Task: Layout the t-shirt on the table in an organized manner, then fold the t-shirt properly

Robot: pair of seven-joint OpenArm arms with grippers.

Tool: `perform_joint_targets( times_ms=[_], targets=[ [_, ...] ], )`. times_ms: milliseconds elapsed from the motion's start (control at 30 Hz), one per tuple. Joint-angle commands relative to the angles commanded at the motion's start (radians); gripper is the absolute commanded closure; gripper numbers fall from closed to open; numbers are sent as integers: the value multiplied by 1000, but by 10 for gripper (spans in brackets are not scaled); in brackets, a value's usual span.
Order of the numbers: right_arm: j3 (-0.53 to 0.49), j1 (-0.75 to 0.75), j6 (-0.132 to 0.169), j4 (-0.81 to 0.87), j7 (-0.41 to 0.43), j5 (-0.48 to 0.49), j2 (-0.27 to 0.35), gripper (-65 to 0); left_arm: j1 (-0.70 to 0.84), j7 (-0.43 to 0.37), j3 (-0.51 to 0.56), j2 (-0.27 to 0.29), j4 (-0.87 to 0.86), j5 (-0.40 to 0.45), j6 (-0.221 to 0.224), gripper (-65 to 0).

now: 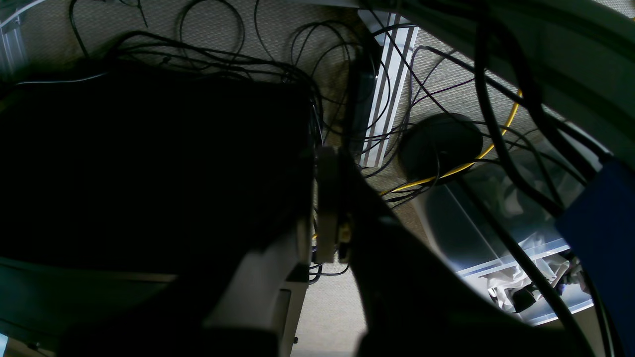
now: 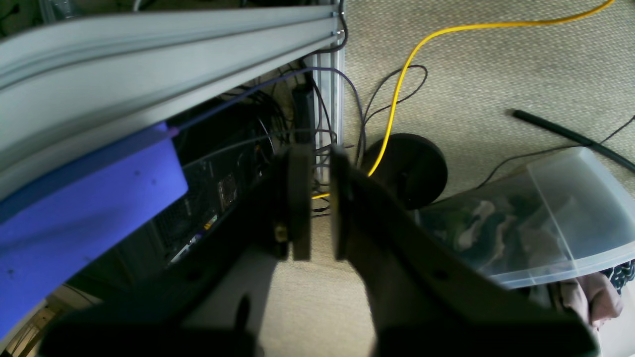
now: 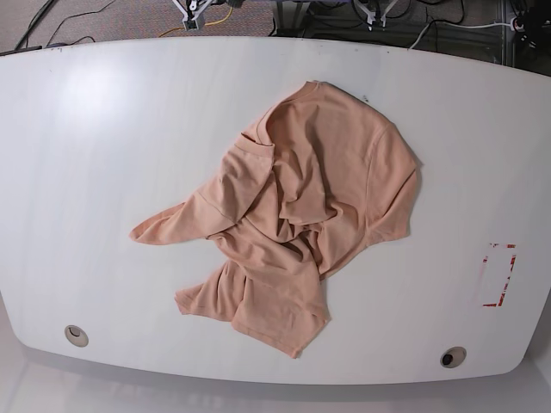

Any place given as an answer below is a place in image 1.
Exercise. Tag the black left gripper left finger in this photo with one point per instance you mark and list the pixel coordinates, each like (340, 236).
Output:
(149, 213)

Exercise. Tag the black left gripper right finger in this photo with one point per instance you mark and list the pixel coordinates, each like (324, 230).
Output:
(413, 303)

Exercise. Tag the clear plastic storage bin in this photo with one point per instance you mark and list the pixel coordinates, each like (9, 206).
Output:
(460, 235)

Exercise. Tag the black round base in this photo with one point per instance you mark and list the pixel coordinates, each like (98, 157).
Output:
(437, 145)

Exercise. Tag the blue box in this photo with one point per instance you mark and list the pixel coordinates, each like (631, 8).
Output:
(599, 227)

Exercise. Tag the aluminium frame rail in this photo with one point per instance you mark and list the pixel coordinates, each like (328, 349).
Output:
(396, 37)

